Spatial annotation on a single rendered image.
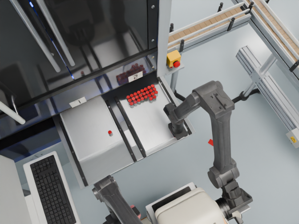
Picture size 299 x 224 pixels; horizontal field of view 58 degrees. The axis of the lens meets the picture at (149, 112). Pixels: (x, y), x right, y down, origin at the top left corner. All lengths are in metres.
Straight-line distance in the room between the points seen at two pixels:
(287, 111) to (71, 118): 1.47
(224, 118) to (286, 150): 1.82
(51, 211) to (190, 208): 0.85
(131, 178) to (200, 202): 1.42
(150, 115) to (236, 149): 1.16
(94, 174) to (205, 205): 0.71
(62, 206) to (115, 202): 0.72
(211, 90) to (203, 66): 1.88
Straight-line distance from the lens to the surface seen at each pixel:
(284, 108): 2.16
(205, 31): 1.82
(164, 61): 1.53
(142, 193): 2.36
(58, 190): 1.61
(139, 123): 1.55
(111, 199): 0.93
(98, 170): 1.52
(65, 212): 1.60
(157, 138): 1.53
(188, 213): 1.00
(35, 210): 1.67
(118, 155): 1.52
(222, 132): 0.94
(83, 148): 1.56
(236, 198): 1.17
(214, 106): 0.87
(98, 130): 1.57
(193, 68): 2.75
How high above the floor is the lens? 2.35
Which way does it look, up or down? 69 degrees down
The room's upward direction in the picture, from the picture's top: 1 degrees counter-clockwise
